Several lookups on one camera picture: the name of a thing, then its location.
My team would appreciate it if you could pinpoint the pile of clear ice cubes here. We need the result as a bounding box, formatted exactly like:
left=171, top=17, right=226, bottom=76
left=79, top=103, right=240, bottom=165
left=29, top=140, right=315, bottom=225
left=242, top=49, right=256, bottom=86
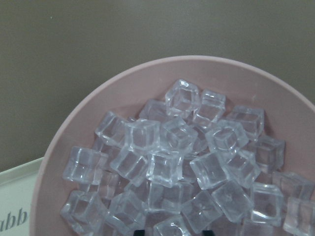
left=60, top=80, right=315, bottom=236

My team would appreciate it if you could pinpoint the pink bowl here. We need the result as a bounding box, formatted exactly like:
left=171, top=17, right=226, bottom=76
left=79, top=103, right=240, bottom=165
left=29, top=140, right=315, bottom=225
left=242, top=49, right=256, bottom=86
left=30, top=56, right=315, bottom=236

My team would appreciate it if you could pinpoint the cream rabbit tray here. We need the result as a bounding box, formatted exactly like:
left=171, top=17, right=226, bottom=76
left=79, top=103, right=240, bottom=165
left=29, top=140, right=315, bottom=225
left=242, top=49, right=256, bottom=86
left=0, top=158, right=43, bottom=236

